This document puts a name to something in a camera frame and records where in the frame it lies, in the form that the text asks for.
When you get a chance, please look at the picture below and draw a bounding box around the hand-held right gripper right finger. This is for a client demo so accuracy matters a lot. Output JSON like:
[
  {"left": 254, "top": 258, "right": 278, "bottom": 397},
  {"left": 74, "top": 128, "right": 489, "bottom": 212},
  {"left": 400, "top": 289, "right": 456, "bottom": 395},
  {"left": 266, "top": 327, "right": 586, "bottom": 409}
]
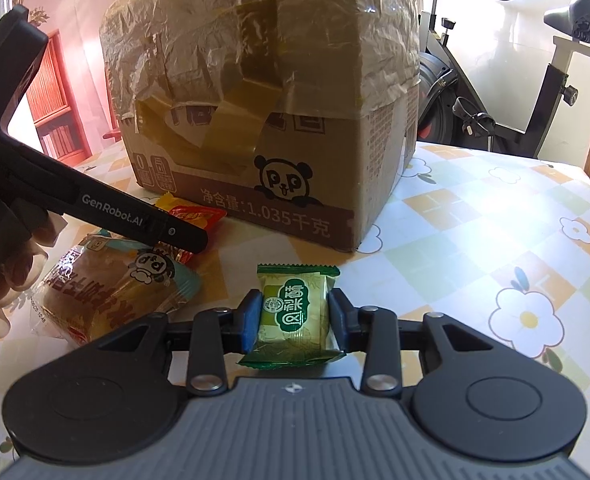
[{"left": 326, "top": 289, "right": 494, "bottom": 398}]

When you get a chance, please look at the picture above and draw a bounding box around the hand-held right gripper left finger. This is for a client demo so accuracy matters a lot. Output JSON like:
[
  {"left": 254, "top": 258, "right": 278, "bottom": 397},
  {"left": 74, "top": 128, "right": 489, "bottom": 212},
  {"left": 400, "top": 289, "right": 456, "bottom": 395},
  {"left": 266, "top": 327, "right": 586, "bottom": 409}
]
[{"left": 95, "top": 290, "right": 265, "bottom": 397}]

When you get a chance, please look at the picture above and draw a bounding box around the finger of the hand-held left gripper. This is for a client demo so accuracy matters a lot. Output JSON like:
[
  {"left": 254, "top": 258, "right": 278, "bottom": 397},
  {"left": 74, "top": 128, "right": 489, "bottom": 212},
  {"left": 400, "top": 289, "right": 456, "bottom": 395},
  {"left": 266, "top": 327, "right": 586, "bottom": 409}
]
[{"left": 72, "top": 180, "right": 209, "bottom": 254}]

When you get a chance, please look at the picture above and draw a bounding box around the green pastry packet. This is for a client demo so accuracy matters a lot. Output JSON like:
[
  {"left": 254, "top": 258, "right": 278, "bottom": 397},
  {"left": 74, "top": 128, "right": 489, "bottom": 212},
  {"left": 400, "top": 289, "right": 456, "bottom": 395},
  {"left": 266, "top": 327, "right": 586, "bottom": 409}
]
[{"left": 238, "top": 262, "right": 347, "bottom": 370}]

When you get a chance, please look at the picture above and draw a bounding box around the teal bread packet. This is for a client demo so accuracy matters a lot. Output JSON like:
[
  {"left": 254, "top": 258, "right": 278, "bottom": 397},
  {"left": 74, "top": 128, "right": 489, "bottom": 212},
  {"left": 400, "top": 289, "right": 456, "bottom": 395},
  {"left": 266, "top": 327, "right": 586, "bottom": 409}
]
[{"left": 29, "top": 232, "right": 203, "bottom": 348}]

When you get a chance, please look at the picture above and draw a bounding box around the taped cardboard box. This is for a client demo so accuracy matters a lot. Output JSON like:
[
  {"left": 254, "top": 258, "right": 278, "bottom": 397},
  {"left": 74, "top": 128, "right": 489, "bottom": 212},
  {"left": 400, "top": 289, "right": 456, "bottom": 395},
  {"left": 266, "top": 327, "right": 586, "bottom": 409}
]
[{"left": 99, "top": 0, "right": 422, "bottom": 254}]

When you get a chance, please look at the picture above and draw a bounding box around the person's left hand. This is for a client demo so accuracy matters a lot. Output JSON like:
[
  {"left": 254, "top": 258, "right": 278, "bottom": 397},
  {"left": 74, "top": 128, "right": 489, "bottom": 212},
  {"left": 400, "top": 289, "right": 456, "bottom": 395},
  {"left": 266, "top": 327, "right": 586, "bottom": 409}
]
[{"left": 0, "top": 205, "right": 64, "bottom": 339}]

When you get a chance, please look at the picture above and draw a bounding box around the red and yellow snack packet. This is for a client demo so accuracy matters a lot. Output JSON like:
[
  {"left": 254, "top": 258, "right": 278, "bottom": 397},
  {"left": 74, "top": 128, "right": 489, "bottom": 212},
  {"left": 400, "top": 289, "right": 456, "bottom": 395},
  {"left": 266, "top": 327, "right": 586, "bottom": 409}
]
[{"left": 154, "top": 192, "right": 228, "bottom": 266}]

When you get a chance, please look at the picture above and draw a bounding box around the floral tablecloth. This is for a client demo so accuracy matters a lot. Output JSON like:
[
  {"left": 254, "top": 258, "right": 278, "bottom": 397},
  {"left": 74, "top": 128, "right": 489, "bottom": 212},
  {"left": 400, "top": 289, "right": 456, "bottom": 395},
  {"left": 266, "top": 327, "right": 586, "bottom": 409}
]
[{"left": 0, "top": 142, "right": 590, "bottom": 480}]

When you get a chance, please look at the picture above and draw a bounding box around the black exercise bike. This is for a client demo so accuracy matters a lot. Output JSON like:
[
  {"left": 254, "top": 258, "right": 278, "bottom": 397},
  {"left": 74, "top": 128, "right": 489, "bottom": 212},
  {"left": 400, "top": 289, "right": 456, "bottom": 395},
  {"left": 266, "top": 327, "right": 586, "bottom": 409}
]
[{"left": 414, "top": 0, "right": 590, "bottom": 162}]

